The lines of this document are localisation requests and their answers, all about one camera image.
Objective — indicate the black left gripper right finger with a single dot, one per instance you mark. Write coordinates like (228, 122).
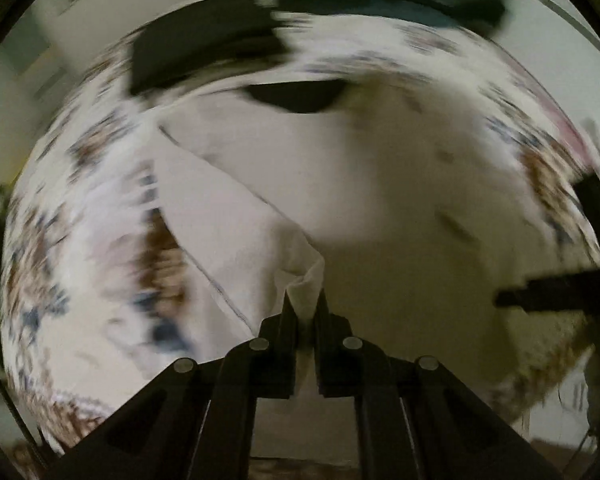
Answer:
(416, 420)

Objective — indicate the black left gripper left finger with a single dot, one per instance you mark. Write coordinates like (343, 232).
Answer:
(193, 421)

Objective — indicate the beige long sleeve shirt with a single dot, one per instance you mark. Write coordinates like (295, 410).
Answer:
(423, 199)

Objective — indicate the folded black clothes stack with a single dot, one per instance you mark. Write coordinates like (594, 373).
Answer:
(198, 35)

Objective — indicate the floral bed quilt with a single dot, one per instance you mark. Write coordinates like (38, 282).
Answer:
(120, 257)

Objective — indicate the white bed headboard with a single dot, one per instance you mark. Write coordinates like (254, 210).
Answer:
(557, 45)

